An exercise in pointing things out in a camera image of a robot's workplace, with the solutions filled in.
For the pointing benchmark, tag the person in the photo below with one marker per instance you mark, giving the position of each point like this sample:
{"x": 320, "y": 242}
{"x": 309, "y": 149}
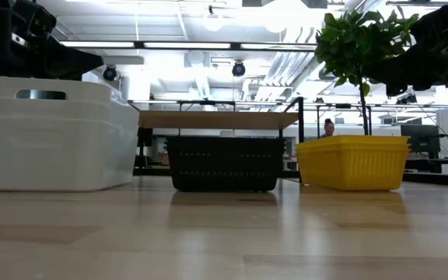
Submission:
{"x": 329, "y": 130}

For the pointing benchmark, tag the black ceiling spotlight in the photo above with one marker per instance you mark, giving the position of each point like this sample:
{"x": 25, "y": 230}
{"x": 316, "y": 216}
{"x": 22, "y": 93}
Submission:
{"x": 239, "y": 69}
{"x": 110, "y": 73}

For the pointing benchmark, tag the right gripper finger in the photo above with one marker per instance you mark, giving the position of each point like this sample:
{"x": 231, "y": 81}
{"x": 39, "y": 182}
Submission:
{"x": 391, "y": 72}

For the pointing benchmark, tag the wooden shelf with black frame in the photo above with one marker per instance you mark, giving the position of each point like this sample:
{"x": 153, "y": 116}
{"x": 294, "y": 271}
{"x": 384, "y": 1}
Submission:
{"x": 216, "y": 120}

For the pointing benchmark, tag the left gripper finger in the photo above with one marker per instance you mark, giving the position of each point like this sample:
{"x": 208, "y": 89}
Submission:
{"x": 64, "y": 64}

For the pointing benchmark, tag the black box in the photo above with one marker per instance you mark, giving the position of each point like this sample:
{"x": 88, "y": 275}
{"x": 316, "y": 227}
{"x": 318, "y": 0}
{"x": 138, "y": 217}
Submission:
{"x": 145, "y": 137}

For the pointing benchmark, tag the black monitor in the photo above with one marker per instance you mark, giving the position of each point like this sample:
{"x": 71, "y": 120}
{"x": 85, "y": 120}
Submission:
{"x": 420, "y": 140}

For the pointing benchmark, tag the green plant in black pot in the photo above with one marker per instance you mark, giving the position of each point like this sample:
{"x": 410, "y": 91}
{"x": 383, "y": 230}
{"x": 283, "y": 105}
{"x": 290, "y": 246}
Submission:
{"x": 352, "y": 46}

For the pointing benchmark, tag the overhead light bar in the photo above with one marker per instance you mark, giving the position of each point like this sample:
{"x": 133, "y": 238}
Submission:
{"x": 232, "y": 46}

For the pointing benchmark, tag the black metal frame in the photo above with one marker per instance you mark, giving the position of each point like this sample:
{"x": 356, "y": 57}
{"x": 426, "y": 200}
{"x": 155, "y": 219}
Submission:
{"x": 342, "y": 105}

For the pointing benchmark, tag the black plastic mesh basket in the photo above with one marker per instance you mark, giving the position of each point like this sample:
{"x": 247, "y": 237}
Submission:
{"x": 224, "y": 139}
{"x": 224, "y": 183}

